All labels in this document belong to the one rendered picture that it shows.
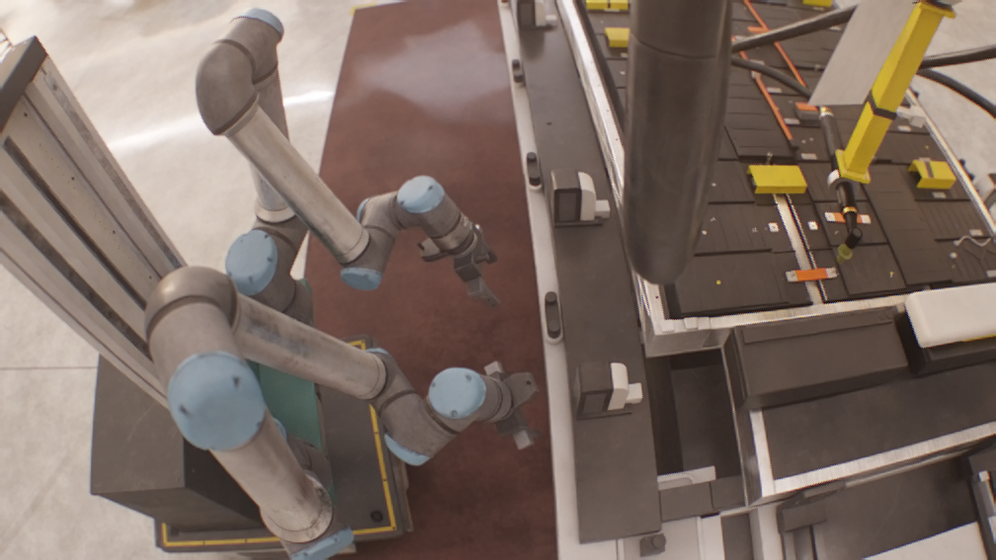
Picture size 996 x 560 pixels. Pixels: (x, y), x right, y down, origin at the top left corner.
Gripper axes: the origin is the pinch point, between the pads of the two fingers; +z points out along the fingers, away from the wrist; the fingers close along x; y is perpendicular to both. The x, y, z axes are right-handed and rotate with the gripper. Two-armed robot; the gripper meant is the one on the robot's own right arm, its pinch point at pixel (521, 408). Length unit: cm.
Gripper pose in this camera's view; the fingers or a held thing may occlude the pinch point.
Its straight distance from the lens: 140.1
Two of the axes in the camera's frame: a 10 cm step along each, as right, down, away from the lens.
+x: 3.6, 8.4, -4.1
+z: 4.1, 2.6, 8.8
